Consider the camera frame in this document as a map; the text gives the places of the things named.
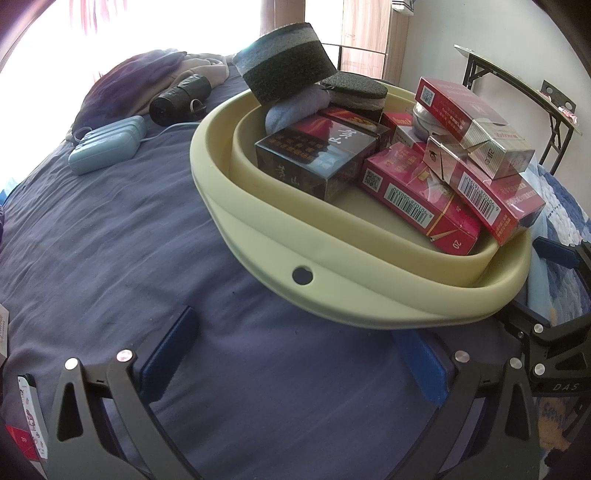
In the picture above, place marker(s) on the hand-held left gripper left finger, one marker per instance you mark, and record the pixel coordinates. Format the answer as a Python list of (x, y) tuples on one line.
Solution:
[(171, 350)]

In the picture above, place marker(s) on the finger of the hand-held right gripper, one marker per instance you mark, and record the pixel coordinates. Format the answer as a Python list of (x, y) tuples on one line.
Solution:
[(551, 249), (538, 339)]

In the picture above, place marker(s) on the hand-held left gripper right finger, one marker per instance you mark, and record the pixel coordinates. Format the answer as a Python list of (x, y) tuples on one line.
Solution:
[(425, 364)]

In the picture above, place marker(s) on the long red cigarette pack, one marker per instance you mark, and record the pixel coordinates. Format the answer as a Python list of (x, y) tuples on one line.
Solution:
[(503, 203)]

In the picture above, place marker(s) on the red cigarette pack yellow stripe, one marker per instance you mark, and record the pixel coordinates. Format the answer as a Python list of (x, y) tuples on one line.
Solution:
[(415, 203)]

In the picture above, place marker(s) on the pale yellow basin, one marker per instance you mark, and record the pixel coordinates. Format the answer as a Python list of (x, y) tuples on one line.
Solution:
[(323, 258)]

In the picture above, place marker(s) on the red silver cigarette pack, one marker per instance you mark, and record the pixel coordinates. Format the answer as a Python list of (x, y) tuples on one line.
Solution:
[(452, 104)]

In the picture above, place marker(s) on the small red white cigarette pack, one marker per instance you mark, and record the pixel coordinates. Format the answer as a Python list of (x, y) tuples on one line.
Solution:
[(401, 129)]

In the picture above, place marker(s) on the dark red gold cigarette pack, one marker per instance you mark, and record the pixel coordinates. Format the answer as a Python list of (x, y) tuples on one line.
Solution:
[(358, 121)]

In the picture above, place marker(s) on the dark blue cigarette pack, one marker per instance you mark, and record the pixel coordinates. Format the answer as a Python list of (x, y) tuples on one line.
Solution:
[(314, 157)]

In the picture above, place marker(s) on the grey blue cloth pouch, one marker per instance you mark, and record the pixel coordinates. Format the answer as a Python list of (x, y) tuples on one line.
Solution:
[(295, 108)]

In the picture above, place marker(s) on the large black grey round sponge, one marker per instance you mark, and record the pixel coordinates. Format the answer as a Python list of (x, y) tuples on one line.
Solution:
[(286, 69)]

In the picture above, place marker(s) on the blue white checked blanket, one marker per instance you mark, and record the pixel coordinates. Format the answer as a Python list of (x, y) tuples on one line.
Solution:
[(563, 207)]

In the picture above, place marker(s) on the white red printed pack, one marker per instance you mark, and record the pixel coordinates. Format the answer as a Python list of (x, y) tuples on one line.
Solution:
[(30, 406)]

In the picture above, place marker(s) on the dark box with holes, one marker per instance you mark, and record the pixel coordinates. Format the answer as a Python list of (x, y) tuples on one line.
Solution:
[(556, 94)]

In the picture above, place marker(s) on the black-legged folding table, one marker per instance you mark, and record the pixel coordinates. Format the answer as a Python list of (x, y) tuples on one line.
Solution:
[(508, 69)]

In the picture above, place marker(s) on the light blue plastic case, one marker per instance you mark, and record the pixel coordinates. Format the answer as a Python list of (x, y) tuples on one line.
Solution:
[(104, 145)]

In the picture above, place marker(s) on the black cylindrical device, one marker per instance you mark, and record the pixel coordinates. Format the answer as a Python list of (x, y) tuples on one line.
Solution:
[(178, 99)]

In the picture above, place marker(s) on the brown wooden wardrobe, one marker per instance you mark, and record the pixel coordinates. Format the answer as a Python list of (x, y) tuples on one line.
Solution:
[(397, 46)]

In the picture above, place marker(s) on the purple pillow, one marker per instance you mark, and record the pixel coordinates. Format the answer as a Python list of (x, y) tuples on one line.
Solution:
[(124, 78)]

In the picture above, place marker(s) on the beige garment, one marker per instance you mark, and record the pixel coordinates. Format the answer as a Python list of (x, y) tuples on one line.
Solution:
[(207, 67)]

